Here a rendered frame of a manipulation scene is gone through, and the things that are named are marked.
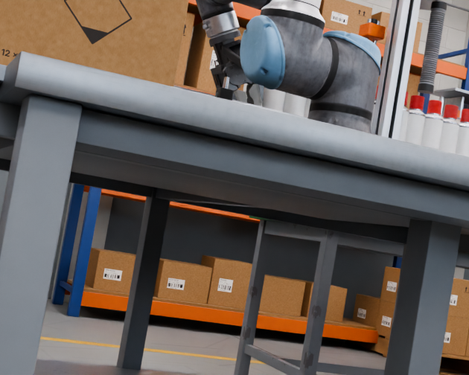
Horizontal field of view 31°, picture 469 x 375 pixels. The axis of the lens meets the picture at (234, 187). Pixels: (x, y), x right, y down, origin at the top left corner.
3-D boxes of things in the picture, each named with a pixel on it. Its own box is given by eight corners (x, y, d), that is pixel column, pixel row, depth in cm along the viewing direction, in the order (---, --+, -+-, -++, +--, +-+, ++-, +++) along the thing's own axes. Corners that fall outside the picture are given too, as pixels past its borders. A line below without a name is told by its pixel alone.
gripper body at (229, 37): (246, 84, 194) (229, 33, 192) (262, 80, 186) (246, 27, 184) (217, 94, 191) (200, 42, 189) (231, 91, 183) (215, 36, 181)
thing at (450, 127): (441, 187, 212) (453, 109, 213) (454, 188, 207) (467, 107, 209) (424, 184, 210) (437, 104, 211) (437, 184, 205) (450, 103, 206)
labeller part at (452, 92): (468, 105, 231) (468, 101, 231) (496, 101, 221) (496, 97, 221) (428, 94, 225) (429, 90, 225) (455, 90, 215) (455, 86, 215)
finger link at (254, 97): (257, 123, 193) (246, 84, 192) (269, 121, 188) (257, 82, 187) (246, 126, 192) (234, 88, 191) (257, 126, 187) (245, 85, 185)
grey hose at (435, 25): (426, 94, 197) (440, 7, 198) (436, 93, 193) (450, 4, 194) (414, 91, 195) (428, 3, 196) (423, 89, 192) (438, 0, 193)
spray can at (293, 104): (295, 155, 193) (310, 68, 195) (299, 153, 188) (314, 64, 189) (273, 151, 193) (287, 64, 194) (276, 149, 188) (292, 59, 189)
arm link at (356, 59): (386, 115, 153) (398, 42, 154) (326, 98, 147) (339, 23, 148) (348, 118, 164) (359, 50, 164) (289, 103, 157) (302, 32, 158)
